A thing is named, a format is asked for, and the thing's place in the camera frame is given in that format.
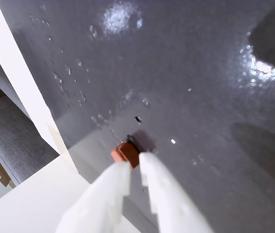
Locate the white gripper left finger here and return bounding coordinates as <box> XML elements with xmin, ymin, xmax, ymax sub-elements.
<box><xmin>54</xmin><ymin>161</ymin><xmax>132</xmax><ymax>233</ymax></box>

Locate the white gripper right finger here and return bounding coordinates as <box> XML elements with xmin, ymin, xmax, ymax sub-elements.
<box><xmin>139</xmin><ymin>152</ymin><xmax>214</xmax><ymax>233</ymax></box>

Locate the red cube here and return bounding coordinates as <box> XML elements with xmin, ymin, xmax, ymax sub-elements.
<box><xmin>110</xmin><ymin>142</ymin><xmax>141</xmax><ymax>170</ymax></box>

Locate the grey fabric sofa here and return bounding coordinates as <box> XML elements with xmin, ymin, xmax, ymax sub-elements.
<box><xmin>0</xmin><ymin>33</ymin><xmax>61</xmax><ymax>185</ymax></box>

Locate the black table mat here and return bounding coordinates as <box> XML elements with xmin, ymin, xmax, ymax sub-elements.
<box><xmin>0</xmin><ymin>0</ymin><xmax>275</xmax><ymax>233</ymax></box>

